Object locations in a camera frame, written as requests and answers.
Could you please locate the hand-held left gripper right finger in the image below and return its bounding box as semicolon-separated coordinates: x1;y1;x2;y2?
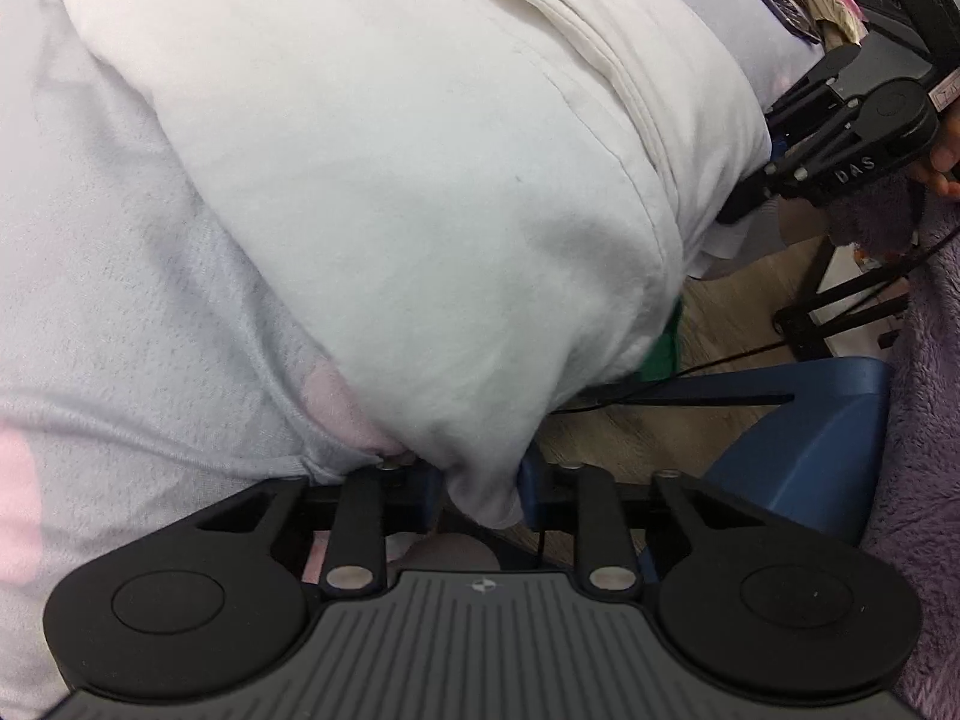
519;450;751;601

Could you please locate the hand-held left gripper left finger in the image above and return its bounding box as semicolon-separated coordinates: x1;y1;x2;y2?
199;461;442;601

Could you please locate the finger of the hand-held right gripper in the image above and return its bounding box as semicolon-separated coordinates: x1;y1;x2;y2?
716;165;785;224
766;45;863;147

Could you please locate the white t-shirt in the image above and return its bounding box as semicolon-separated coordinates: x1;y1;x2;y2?
37;0;773;530

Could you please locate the person's right hand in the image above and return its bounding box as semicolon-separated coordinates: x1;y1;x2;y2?
911;105;960;200

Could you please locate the black stand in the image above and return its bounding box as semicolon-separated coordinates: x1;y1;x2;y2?
772;236;917;362

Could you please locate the green cloth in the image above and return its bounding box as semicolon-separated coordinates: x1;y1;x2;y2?
636;298;682;385

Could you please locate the blue chair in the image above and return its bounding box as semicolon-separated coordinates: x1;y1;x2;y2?
585;356;895;550

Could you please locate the purple fluffy robe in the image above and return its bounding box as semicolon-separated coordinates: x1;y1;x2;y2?
825;172;960;720

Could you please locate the bed with pink-dotted grey sheet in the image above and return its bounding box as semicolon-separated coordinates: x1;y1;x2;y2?
0;0;826;720

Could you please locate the black floor cable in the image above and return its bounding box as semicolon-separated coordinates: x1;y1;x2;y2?
551;225;960;415

